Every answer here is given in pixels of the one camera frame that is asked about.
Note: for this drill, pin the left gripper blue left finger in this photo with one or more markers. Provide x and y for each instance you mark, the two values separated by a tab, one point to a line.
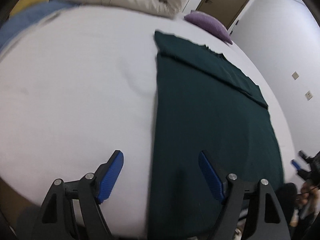
107	175

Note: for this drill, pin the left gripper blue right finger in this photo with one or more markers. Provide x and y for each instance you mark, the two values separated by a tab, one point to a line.
213	174

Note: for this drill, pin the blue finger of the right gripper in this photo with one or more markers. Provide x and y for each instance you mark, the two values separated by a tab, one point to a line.
296	164

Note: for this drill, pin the dark green knit cloth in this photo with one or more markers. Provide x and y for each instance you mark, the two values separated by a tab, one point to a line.
204	103

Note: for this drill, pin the person's right hand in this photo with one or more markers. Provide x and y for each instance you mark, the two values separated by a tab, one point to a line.
307	199

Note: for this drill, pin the white bed sheet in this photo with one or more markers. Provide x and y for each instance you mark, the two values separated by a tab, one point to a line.
81	84

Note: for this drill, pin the purple cushion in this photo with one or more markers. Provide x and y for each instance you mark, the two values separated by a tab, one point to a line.
210	24

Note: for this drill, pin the blue pillow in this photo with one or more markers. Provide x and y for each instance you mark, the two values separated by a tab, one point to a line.
27	17

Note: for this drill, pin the lower wall socket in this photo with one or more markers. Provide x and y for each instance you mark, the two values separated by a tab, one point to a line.
308	95

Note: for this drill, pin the wall socket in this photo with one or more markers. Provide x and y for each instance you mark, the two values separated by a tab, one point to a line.
308	95
295	75

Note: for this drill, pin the upper wall socket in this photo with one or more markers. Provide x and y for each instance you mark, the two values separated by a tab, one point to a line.
295	75

